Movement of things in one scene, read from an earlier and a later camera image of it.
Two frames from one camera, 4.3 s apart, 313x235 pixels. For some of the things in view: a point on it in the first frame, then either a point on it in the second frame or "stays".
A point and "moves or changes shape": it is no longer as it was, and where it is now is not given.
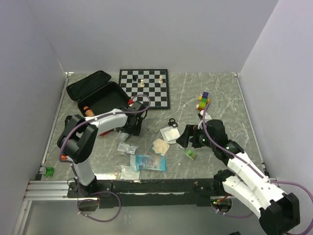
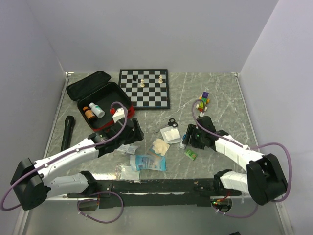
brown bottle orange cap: (88, 112) stays
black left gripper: (135, 130) to (138, 133)
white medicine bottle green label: (123, 136) moves or changes shape
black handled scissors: (171, 122) stays
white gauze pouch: (170, 134) stays
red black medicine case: (95, 90) stays
